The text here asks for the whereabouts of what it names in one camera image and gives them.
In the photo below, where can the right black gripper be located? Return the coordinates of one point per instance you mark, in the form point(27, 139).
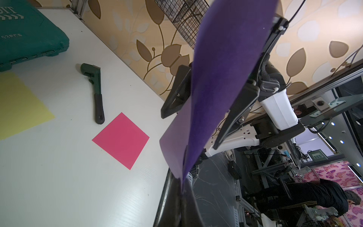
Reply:
point(267, 133)

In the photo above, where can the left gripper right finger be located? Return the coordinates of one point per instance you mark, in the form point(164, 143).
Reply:
point(190, 215)

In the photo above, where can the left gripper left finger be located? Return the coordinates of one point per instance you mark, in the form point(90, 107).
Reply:
point(169, 210)

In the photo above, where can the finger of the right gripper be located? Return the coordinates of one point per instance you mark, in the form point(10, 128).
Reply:
point(180, 92)

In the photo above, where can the purple square paper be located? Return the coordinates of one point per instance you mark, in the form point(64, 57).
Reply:
point(229, 43)

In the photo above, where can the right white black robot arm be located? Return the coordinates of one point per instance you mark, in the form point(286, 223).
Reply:
point(232, 140)

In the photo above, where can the pink square paper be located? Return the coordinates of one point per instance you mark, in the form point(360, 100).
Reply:
point(123, 140)

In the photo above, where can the yellow square paper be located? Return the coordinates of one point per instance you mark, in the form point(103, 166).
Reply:
point(20, 108)

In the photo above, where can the green black pipe wrench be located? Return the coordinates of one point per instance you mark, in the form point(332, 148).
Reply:
point(94, 77)

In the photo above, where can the person in black clothes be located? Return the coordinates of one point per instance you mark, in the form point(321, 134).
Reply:
point(324, 193)

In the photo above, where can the green tool case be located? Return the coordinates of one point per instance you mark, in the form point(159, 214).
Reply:
point(27, 34)

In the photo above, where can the black wire basket right wall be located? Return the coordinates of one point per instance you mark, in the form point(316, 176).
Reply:
point(186, 16)

